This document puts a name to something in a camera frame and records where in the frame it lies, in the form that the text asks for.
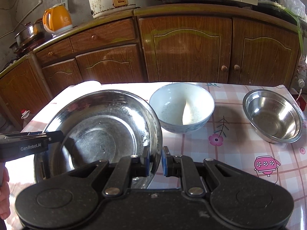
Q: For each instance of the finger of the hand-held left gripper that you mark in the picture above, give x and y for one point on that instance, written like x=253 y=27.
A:
x=55 y=137

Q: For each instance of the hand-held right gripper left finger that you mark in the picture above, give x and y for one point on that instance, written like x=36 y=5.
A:
x=146 y=163

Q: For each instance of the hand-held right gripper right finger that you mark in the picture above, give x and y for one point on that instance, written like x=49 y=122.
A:
x=164 y=164

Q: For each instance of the small steel plate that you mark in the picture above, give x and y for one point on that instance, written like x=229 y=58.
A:
x=96 y=129

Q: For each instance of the steel bowl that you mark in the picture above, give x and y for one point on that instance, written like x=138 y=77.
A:
x=273 y=119

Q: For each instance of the person's left hand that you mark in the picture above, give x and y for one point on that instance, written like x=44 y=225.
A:
x=3 y=201

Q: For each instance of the blue floral ceramic bowl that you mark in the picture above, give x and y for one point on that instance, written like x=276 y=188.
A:
x=168 y=110

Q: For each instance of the wooden corner cabinet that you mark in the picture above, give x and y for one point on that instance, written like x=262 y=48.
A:
x=19 y=88

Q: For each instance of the white ceramic bowl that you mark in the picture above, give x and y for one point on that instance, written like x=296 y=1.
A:
x=88 y=85

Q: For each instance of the pink plaid tablecloth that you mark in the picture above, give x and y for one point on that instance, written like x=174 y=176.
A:
x=239 y=153

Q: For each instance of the wooden cabinet with drawers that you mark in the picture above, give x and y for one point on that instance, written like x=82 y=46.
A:
x=108 y=64

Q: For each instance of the induction cooker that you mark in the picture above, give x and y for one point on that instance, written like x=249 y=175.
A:
x=26 y=48

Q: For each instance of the steel cooking pot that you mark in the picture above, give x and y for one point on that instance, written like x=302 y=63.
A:
x=27 y=34

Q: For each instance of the wooden double-door cabinet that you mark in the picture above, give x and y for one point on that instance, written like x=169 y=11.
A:
x=187 y=52

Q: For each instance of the orange electric kettle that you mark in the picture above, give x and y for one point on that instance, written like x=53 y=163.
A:
x=60 y=19

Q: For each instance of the white power strip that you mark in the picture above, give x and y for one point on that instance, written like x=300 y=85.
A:
x=64 y=1

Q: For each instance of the pink hanging cloth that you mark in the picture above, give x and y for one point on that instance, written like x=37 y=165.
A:
x=303 y=67

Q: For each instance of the dark counter slab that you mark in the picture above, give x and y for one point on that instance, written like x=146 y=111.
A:
x=268 y=10

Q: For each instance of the green onion leaves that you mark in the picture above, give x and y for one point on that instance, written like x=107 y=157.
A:
x=299 y=31

